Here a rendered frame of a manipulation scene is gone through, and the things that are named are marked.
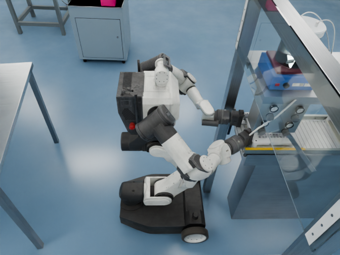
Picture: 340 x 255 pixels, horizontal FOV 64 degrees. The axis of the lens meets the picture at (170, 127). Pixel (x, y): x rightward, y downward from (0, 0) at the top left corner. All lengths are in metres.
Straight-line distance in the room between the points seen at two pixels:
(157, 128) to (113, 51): 2.63
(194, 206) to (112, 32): 2.33
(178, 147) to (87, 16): 2.65
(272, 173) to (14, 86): 1.83
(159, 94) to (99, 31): 2.43
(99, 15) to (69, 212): 2.22
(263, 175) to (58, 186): 1.69
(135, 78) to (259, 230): 1.59
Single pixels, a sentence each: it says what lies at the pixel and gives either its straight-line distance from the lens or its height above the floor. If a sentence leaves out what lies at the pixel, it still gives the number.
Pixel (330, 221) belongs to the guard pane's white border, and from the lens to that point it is 0.76.
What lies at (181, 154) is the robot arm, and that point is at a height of 1.18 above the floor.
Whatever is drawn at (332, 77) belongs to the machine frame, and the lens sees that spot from 0.77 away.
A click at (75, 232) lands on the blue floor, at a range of 2.35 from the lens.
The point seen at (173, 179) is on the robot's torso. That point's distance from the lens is 1.96.
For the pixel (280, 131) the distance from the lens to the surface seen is 0.96.
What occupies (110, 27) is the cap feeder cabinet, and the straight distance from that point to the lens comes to 3.56.
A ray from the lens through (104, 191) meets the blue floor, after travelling 2.47.
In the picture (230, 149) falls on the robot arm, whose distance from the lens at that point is 1.45.
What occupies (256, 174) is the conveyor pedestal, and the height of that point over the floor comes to 0.64.
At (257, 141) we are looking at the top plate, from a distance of 1.56.
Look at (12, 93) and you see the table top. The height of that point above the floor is 0.89.
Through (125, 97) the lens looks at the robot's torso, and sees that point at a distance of 1.28.
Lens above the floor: 2.09
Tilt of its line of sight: 46 degrees down
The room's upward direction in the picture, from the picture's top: 3 degrees clockwise
